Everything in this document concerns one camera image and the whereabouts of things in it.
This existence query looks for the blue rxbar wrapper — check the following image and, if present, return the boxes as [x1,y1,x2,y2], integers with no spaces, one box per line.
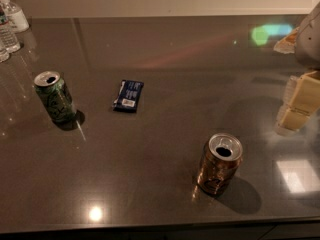
[113,80,144,113]

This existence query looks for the clear bottle at edge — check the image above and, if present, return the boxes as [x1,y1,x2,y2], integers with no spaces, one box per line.
[0,40,9,62]

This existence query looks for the brown soda can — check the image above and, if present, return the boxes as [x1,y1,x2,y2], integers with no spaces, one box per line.
[197,133,243,196]

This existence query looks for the hand sanitizer pump bottle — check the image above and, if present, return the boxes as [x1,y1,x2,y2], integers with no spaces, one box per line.
[0,0,29,33]

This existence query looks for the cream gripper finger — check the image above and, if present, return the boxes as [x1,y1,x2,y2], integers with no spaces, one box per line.
[283,71,320,115]
[274,105,309,136]

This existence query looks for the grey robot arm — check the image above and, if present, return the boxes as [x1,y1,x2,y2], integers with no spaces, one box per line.
[274,3,320,136]

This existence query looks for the green soda can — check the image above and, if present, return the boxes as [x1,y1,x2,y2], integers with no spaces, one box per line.
[34,71,76,124]

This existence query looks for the clear water bottle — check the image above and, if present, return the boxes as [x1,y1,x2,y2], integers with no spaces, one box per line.
[0,8,21,53]

